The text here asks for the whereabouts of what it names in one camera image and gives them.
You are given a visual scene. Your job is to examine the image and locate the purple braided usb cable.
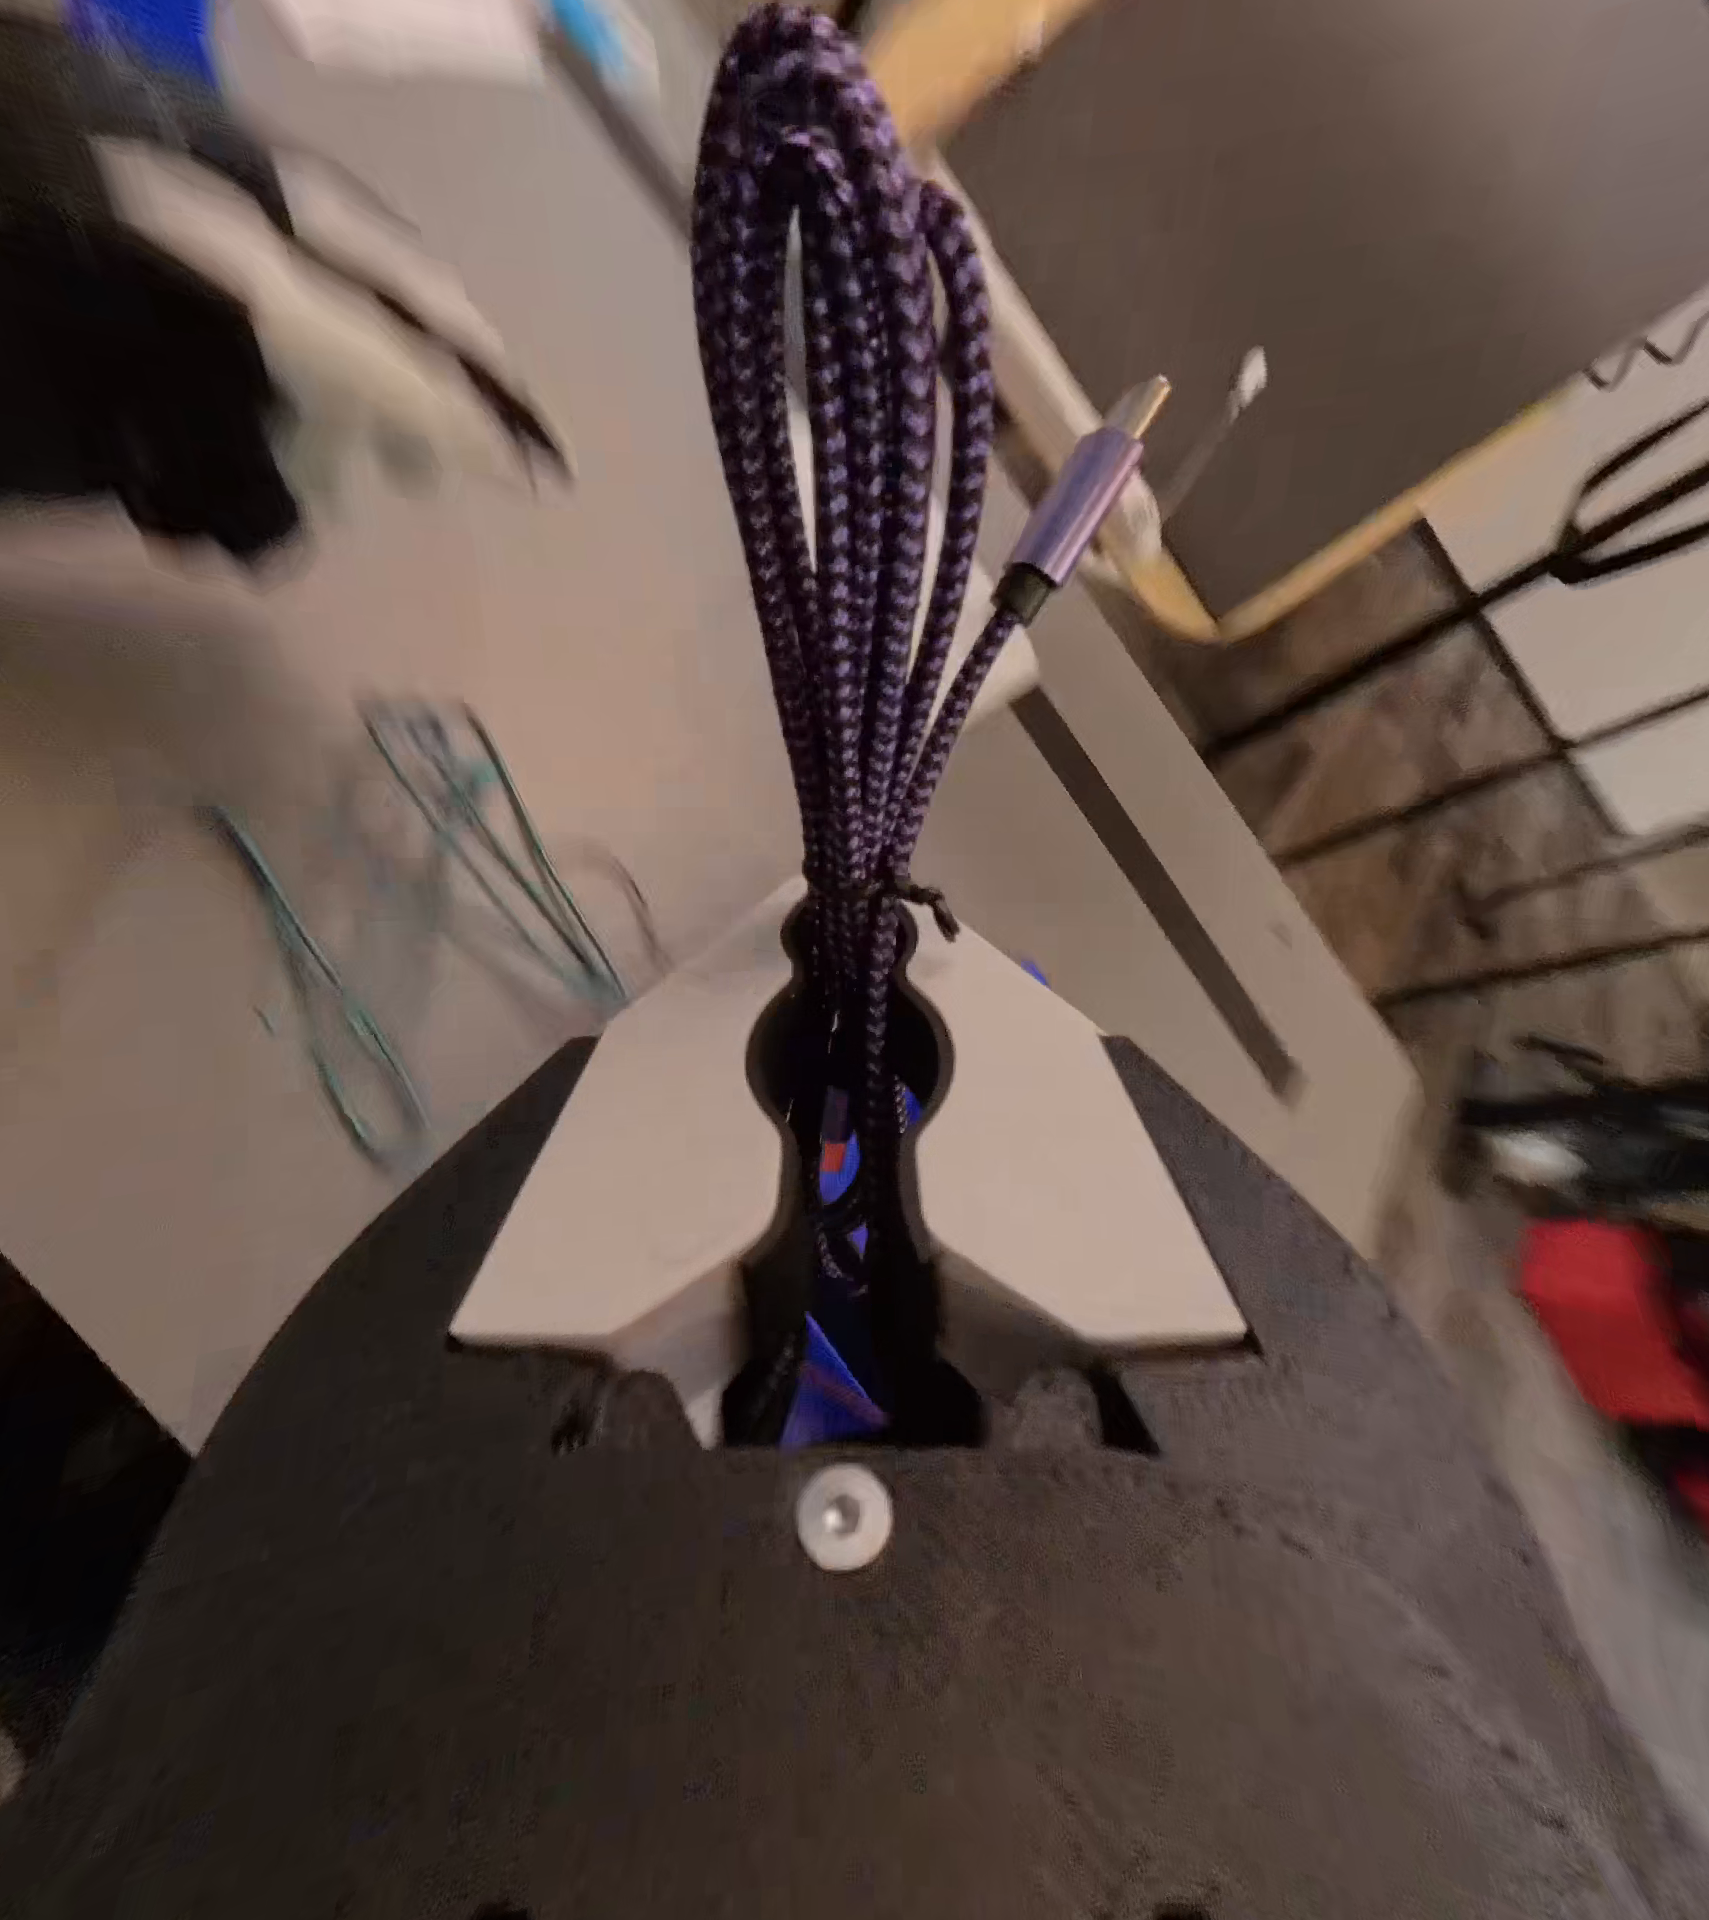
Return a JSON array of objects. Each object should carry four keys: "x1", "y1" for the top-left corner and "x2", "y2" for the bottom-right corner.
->
[{"x1": 687, "y1": 0, "x2": 1180, "y2": 1323}]

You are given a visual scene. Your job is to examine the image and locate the person's left hand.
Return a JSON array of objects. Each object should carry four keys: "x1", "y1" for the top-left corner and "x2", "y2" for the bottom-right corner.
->
[{"x1": 0, "y1": 202, "x2": 304, "y2": 564}]

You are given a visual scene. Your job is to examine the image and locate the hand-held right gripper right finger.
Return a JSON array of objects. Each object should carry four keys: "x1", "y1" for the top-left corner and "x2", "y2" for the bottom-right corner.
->
[{"x1": 888, "y1": 908, "x2": 1254, "y2": 1412}]

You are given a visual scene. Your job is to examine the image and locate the teal braided usb cable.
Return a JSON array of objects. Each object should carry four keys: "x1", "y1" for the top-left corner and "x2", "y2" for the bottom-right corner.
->
[{"x1": 194, "y1": 693, "x2": 635, "y2": 1174}]

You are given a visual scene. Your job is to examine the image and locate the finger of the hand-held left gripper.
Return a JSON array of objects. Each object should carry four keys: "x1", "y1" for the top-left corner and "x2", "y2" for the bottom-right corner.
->
[{"x1": 97, "y1": 132, "x2": 579, "y2": 489}]

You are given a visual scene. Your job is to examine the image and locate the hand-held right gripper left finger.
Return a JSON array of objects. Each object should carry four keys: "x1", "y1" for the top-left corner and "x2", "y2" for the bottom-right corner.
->
[{"x1": 449, "y1": 882, "x2": 814, "y2": 1444}]

